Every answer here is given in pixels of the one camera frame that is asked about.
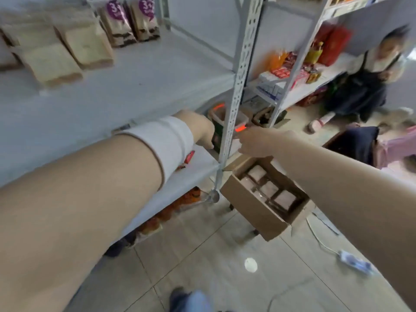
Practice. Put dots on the person's right hand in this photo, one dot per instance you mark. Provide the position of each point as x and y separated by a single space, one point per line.
263 141

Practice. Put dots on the person's left hand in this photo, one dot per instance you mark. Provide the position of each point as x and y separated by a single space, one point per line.
196 125

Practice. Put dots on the person's right fingers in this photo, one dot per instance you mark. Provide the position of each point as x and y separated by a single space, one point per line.
243 142

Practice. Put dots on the person's left fingers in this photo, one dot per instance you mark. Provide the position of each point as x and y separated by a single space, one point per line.
208 139

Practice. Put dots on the person's left forearm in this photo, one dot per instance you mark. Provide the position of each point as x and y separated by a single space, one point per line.
65 217

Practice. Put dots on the person's right forearm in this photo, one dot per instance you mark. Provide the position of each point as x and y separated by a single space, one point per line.
357 198

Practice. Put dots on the green crate with orange rim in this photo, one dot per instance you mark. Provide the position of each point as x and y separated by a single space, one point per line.
222 121

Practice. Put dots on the red shelf tag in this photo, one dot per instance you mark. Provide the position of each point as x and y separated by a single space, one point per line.
189 156

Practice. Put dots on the small wrapped bread packet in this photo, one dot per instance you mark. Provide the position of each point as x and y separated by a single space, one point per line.
269 189
247 183
257 173
285 200

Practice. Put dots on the white wristband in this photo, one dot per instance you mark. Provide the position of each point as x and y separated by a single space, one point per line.
162 144

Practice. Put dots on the stack of white blue boxes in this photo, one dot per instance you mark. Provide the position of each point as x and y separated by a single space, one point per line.
271 86

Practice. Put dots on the brown cardboard box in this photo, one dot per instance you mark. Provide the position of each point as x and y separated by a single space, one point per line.
250 207

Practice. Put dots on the row of orange snack packets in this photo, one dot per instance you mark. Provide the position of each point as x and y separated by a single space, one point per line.
172 207

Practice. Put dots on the white metal shelf rack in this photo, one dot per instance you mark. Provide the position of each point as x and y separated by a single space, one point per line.
302 90
130 90

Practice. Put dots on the dark stool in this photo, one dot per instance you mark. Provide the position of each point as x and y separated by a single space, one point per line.
255 231

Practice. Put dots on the orange snack packet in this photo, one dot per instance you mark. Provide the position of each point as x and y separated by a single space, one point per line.
278 60

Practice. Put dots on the yellow bottle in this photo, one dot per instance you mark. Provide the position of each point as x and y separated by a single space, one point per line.
313 53

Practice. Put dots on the brown bag with purple label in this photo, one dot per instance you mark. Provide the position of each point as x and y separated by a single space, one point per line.
117 25
145 21

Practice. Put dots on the red gift bags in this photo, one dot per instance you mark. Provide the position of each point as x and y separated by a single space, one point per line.
334 43

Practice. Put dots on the clear packet of sliced bread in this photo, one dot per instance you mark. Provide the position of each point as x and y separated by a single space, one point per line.
89 47
26 34
52 64

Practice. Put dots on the pink cloth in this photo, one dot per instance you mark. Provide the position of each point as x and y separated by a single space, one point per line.
398 146

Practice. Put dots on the person's blue trouser leg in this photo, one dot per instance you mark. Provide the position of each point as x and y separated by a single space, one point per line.
195 302

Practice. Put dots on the white power strip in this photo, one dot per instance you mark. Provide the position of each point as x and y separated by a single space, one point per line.
356 262

